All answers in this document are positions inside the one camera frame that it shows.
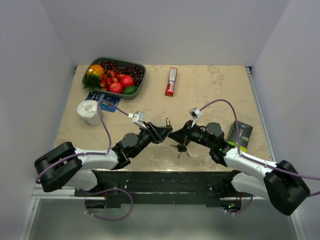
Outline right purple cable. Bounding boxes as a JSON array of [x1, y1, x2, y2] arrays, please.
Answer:
[[199, 99, 320, 197]]

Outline orange pineapple toy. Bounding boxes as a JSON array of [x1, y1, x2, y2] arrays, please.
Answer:
[[82, 64, 105, 92]]

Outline green black box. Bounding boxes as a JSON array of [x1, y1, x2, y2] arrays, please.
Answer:
[[227, 121, 253, 153]]

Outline red apple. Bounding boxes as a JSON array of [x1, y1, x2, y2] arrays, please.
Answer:
[[109, 82, 124, 94], [120, 75, 135, 89]]

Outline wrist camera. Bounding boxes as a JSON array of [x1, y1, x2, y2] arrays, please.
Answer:
[[189, 107, 203, 127], [128, 111, 146, 128]]

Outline dark grape bunch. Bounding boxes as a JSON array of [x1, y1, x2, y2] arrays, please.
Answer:
[[98, 60, 145, 86]]

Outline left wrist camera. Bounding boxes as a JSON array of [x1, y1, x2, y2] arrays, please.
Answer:
[[128, 111, 146, 128]]

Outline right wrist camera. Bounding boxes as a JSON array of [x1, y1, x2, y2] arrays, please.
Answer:
[[189, 107, 203, 127]]

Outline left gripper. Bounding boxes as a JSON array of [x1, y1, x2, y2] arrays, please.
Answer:
[[130, 122, 173, 159]]

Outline green fruit tray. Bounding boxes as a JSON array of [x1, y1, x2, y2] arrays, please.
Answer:
[[82, 57, 147, 100]]

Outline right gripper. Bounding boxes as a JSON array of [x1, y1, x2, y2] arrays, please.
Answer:
[[168, 119, 215, 149]]

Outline red toothpaste box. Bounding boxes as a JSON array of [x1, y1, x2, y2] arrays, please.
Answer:
[[164, 67, 178, 97]]

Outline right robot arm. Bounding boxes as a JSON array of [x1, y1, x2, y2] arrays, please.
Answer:
[[168, 120, 311, 216]]

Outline black base frame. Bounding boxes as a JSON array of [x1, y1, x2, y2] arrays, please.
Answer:
[[43, 170, 253, 209]]

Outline blue card package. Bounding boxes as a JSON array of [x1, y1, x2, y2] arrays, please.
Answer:
[[84, 91, 121, 113]]

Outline small brass padlock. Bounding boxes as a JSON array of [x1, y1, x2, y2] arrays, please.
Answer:
[[165, 117, 173, 130]]

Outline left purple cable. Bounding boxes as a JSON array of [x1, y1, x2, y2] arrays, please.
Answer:
[[34, 99, 133, 185]]

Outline green avocado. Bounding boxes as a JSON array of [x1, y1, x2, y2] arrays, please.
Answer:
[[123, 85, 138, 95]]

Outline black key bunch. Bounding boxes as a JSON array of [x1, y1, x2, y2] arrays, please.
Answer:
[[170, 144, 191, 159]]

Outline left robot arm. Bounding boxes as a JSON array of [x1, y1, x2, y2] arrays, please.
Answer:
[[34, 122, 173, 196]]

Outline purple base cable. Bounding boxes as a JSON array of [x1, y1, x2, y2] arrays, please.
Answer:
[[84, 184, 137, 221]]

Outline white tissue roll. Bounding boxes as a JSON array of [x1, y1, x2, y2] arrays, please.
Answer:
[[76, 100, 102, 127]]

